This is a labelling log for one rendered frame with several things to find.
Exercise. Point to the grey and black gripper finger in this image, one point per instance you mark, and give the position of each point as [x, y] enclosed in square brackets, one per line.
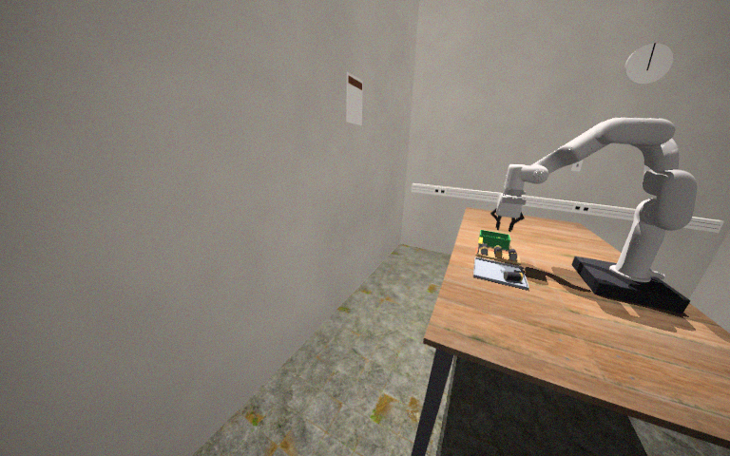
[497, 218]
[513, 221]

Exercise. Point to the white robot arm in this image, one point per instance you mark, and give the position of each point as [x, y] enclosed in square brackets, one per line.
[675, 189]

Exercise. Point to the pale yellow flat board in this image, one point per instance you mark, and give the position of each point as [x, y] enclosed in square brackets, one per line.
[497, 256]

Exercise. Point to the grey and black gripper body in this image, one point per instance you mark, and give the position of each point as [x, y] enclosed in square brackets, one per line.
[507, 209]

